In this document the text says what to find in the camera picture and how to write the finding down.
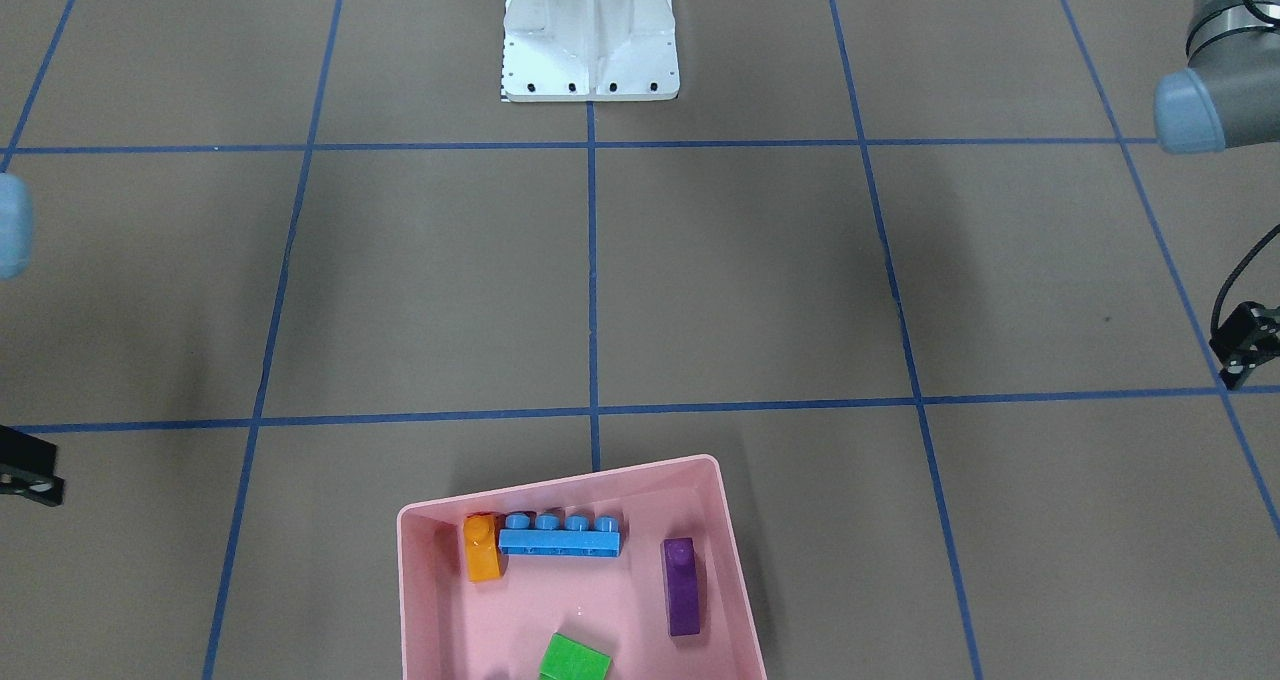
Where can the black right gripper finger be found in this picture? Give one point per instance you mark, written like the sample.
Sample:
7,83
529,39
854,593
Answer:
28,468

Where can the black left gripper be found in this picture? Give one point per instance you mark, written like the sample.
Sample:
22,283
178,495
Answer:
1247,345

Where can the orange toy block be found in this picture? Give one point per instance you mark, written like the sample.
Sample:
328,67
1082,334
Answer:
481,555

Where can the blue toy block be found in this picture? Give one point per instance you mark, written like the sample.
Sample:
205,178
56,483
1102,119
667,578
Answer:
548,534

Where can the green toy block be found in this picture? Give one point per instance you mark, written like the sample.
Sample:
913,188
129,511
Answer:
566,659

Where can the purple toy block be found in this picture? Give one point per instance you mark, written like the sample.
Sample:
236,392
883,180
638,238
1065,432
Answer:
682,586

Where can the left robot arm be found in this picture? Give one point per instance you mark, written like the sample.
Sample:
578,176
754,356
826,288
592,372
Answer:
1226,97

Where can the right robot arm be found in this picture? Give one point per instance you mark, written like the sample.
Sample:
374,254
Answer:
17,228

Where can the pink plastic box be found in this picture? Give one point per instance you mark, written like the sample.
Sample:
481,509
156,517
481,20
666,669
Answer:
454,629

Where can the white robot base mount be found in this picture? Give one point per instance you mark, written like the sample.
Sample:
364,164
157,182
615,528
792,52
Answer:
569,51

